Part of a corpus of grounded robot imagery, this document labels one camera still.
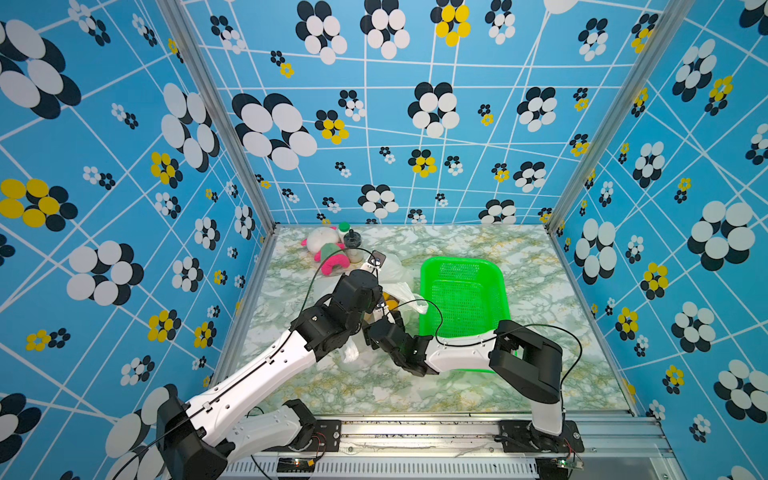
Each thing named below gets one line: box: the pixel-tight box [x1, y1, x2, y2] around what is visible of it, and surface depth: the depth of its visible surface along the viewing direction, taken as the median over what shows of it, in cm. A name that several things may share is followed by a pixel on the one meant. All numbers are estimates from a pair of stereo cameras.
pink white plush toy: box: [301, 226, 350, 276], surface depth 110 cm
